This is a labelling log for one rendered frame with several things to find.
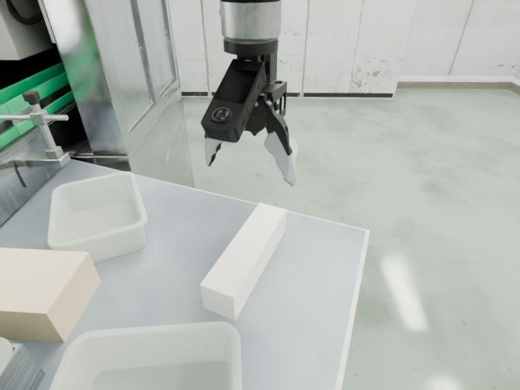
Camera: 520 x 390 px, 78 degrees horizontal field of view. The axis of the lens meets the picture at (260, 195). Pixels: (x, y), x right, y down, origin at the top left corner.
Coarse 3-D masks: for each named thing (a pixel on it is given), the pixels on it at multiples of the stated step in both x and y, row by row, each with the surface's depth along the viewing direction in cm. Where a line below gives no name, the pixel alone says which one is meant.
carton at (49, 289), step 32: (0, 256) 54; (32, 256) 54; (64, 256) 54; (0, 288) 49; (32, 288) 49; (64, 288) 49; (96, 288) 58; (0, 320) 47; (32, 320) 47; (64, 320) 50
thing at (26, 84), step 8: (56, 64) 105; (40, 72) 97; (48, 72) 100; (56, 72) 104; (24, 80) 90; (32, 80) 93; (40, 80) 96; (8, 88) 84; (16, 88) 87; (24, 88) 90; (0, 96) 82; (8, 96) 84; (16, 96) 87; (0, 104) 82
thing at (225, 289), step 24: (264, 216) 66; (240, 240) 60; (264, 240) 60; (216, 264) 55; (240, 264) 55; (264, 264) 61; (216, 288) 51; (240, 288) 51; (216, 312) 54; (240, 312) 54
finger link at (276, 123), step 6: (270, 108) 43; (270, 114) 43; (276, 114) 44; (270, 120) 44; (276, 120) 43; (282, 120) 44; (270, 126) 44; (276, 126) 44; (282, 126) 44; (270, 132) 45; (276, 132) 44; (282, 132) 44; (288, 132) 45; (282, 138) 44; (288, 138) 45; (282, 144) 45; (288, 144) 45; (288, 150) 45
